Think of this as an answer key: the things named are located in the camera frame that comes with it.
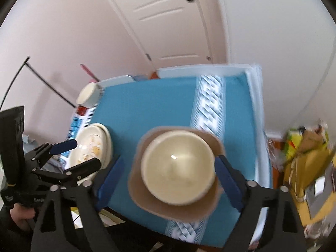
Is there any cream duck pattern bowl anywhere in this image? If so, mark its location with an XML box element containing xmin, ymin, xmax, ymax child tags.
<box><xmin>141</xmin><ymin>130</ymin><xmax>215</xmax><ymax>206</ymax></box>

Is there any white entrance door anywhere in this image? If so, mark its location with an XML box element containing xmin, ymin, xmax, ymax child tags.
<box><xmin>108</xmin><ymin>0</ymin><xmax>228</xmax><ymax>70</ymax></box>

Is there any yellow bags pile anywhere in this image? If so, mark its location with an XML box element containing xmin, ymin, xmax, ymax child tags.
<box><xmin>268</xmin><ymin>121</ymin><xmax>335</xmax><ymax>241</ymax></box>

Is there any black clothes rack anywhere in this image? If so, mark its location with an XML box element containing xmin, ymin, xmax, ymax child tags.
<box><xmin>1</xmin><ymin>56</ymin><xmax>76</xmax><ymax>110</ymax></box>

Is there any white duck cartoon plate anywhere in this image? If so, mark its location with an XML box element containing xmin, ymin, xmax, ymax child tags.
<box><xmin>65</xmin><ymin>123</ymin><xmax>113</xmax><ymax>170</ymax></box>

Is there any white ceramic bowl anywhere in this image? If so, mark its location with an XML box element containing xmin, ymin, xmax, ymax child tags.
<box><xmin>76</xmin><ymin>83</ymin><xmax>101</xmax><ymax>108</ymax></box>

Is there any beige square plastic bowl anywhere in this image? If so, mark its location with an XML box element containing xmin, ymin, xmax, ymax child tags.
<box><xmin>127</xmin><ymin>126</ymin><xmax>225</xmax><ymax>222</ymax></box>

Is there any teal patterned tablecloth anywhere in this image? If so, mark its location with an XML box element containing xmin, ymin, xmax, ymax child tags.
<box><xmin>59</xmin><ymin>75</ymin><xmax>272</xmax><ymax>249</ymax></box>

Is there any pink handled mop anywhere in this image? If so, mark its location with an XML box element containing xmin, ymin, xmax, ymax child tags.
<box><xmin>80</xmin><ymin>64</ymin><xmax>100</xmax><ymax>82</ymax></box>

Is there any person's left hand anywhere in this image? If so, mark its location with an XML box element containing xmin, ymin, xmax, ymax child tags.
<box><xmin>10</xmin><ymin>203</ymin><xmax>35</xmax><ymax>231</ymax></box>

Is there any white folding table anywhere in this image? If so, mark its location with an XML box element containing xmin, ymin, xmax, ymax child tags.
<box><xmin>94</xmin><ymin>63</ymin><xmax>274</xmax><ymax>250</ymax></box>

